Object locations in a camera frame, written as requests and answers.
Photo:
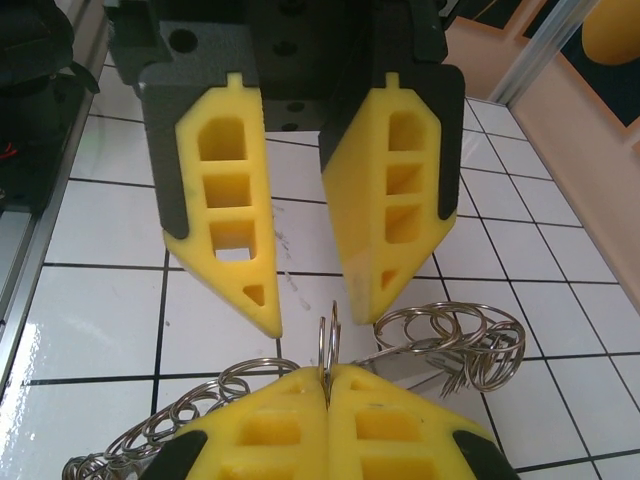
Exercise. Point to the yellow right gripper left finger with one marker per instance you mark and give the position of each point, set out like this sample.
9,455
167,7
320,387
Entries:
310,440

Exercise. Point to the aluminium frame post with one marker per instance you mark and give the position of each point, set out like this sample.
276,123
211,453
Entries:
542,45

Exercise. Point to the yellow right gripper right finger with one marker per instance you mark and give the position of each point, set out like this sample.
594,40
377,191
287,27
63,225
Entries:
340,440

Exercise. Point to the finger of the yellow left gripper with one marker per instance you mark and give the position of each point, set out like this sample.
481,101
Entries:
365,210
192,165

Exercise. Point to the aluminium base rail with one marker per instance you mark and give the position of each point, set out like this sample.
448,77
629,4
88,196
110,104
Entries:
55,190

